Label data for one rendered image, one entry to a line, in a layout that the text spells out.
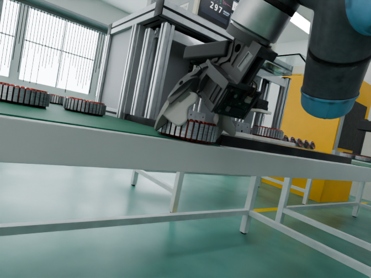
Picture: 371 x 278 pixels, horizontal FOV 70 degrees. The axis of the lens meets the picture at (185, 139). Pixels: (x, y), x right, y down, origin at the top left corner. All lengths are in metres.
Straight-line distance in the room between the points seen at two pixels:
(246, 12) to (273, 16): 0.04
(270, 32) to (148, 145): 0.23
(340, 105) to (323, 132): 4.09
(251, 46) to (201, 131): 0.15
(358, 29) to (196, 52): 0.24
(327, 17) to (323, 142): 4.17
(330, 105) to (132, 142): 0.28
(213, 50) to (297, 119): 4.33
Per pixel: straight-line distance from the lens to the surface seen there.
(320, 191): 4.49
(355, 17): 0.33
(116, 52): 1.12
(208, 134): 0.46
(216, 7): 1.01
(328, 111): 0.43
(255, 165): 0.57
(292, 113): 4.82
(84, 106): 0.74
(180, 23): 0.88
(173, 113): 0.43
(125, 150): 0.38
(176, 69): 1.03
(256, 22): 0.39
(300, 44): 7.49
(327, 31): 0.36
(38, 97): 0.62
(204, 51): 0.46
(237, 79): 0.39
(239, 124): 1.08
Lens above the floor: 0.78
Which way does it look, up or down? 4 degrees down
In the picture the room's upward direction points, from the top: 11 degrees clockwise
